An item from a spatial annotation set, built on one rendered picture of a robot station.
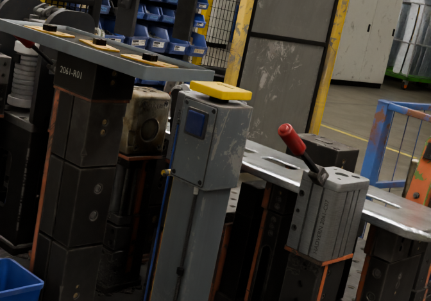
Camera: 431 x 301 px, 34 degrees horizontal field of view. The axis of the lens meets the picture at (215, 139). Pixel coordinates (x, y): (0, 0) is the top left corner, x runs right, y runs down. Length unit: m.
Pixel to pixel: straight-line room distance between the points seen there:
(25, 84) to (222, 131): 0.65
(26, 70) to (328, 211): 0.73
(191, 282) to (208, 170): 0.16
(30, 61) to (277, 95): 3.41
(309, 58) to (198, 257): 3.98
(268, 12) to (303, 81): 0.64
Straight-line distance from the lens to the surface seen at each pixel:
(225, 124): 0.91
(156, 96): 1.28
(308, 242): 1.02
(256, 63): 4.51
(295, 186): 1.17
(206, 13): 6.02
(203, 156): 0.92
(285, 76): 4.77
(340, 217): 1.02
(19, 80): 1.48
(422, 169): 1.29
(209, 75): 1.03
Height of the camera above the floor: 1.28
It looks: 12 degrees down
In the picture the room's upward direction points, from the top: 11 degrees clockwise
